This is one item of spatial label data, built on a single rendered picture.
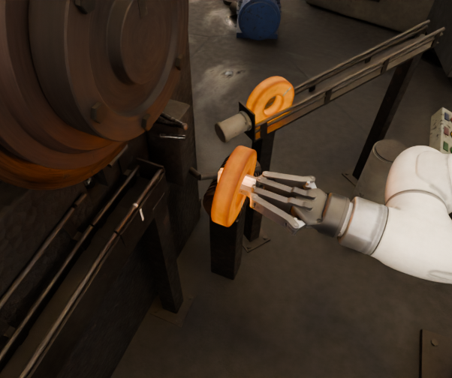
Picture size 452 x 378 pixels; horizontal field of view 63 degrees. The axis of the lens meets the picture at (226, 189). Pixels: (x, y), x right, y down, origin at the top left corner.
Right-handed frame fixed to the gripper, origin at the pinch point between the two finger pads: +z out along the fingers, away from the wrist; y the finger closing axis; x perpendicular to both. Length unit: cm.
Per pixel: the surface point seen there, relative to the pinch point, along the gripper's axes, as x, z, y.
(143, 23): 28.8, 13.3, -4.6
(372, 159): -34, -30, 56
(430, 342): -79, -72, 24
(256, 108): -12.7, 7.4, 37.4
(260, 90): -8.2, 7.7, 39.5
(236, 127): -16.7, 10.7, 31.8
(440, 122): -21, -45, 67
